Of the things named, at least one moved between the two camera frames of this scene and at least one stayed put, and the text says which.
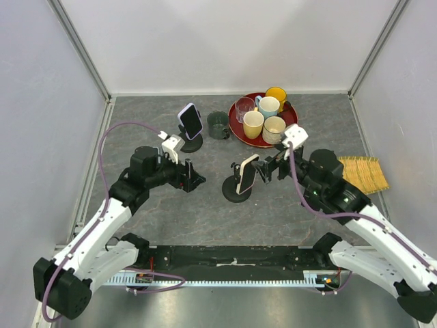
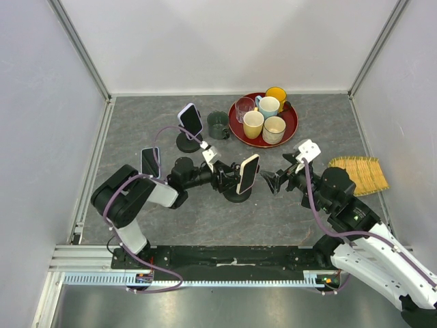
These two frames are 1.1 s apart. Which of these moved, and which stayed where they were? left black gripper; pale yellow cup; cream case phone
Moved: left black gripper
Stayed: cream case phone; pale yellow cup
